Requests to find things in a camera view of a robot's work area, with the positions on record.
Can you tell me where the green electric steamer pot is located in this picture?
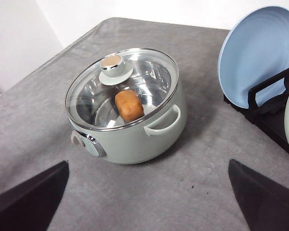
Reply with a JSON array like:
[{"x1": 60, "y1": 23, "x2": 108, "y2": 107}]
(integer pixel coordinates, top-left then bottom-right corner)
[{"x1": 68, "y1": 76, "x2": 187, "y2": 165}]

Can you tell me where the black plate rack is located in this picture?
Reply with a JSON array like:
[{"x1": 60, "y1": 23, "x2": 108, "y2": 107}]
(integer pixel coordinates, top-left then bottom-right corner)
[{"x1": 223, "y1": 68, "x2": 289, "y2": 152}]

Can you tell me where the brown potato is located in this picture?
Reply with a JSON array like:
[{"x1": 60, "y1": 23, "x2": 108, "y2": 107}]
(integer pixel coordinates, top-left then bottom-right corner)
[{"x1": 115, "y1": 90, "x2": 145, "y2": 123}]

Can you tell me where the glass pot lid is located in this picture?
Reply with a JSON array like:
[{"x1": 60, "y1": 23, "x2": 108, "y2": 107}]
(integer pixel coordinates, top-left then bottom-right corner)
[{"x1": 66, "y1": 48, "x2": 179, "y2": 131}]

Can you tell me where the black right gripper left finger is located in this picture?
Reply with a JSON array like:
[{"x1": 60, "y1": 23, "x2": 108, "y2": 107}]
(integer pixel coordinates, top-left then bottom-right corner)
[{"x1": 0, "y1": 160, "x2": 69, "y2": 231}]

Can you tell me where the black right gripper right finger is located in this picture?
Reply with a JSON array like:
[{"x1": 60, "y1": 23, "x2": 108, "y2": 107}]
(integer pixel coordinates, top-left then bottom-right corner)
[{"x1": 228, "y1": 159, "x2": 289, "y2": 231}]

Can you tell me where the blue plate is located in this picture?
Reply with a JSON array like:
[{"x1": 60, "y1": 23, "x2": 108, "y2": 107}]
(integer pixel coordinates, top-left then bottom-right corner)
[{"x1": 218, "y1": 6, "x2": 289, "y2": 109}]

